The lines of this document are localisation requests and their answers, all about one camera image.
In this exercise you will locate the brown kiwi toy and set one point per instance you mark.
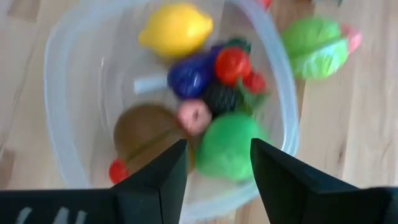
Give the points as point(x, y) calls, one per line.
point(143, 130)

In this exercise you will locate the black blackberry toy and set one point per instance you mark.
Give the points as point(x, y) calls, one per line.
point(222, 99)

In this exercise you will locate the red cherry tomato toy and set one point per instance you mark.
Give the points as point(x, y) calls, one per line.
point(232, 65)
point(118, 171)

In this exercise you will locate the green pear toy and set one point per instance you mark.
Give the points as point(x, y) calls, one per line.
point(230, 146)

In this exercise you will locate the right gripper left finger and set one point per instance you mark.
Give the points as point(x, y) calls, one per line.
point(155, 193)

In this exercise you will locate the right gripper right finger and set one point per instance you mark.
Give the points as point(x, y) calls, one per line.
point(289, 193)

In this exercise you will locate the green cabbage toy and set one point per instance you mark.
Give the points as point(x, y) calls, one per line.
point(314, 46)

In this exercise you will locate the purple eggplant toy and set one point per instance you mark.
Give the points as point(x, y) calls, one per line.
point(191, 74)

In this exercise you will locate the clear plastic tupperware container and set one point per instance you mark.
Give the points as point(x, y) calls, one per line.
point(77, 93)

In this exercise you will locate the pink wrinkled fruit toy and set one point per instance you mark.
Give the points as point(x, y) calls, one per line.
point(353, 37)
point(194, 117)

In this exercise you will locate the red strawberry toy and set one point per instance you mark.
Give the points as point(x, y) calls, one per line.
point(256, 84)

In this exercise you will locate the yellow lemon toy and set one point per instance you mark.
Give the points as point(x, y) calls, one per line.
point(175, 29)

